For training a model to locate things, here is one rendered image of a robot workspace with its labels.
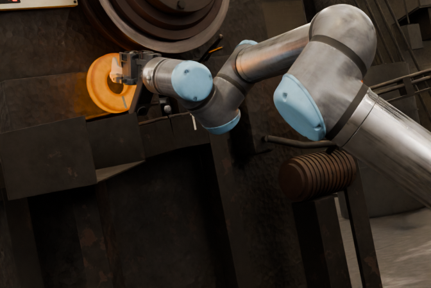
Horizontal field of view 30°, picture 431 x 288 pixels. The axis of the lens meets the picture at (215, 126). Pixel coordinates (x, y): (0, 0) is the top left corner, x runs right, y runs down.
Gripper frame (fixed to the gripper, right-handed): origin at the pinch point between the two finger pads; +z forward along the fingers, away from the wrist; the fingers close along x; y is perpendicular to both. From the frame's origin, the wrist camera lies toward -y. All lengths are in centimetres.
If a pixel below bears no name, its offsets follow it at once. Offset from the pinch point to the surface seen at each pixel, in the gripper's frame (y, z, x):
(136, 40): 9.0, -1.2, -6.8
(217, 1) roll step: 17.9, -0.4, -35.2
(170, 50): 5.5, -2.1, -16.8
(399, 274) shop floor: -87, -2, -119
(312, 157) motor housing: -26, -25, -49
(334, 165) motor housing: -29, -29, -54
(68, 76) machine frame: 0.3, 6.4, 10.0
